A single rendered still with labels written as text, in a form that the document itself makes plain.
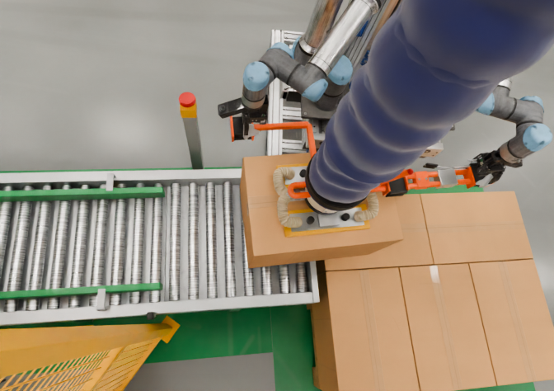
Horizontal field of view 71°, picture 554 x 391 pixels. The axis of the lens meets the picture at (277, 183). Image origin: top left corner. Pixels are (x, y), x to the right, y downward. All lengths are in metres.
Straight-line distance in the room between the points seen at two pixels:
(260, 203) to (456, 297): 1.24
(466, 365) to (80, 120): 2.74
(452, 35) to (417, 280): 1.73
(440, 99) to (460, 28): 0.14
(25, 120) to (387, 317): 2.58
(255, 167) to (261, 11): 2.11
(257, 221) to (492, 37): 1.09
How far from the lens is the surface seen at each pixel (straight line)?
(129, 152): 2.81
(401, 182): 1.52
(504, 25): 0.59
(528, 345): 2.50
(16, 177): 2.26
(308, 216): 1.49
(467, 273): 2.35
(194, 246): 1.99
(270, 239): 1.47
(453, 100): 0.70
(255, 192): 1.51
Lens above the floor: 2.50
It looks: 69 degrees down
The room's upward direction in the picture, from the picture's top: 21 degrees clockwise
